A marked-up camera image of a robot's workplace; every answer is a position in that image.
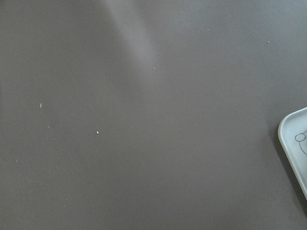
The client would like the cream tray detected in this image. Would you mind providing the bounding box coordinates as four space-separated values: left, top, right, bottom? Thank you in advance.
278 108 307 196

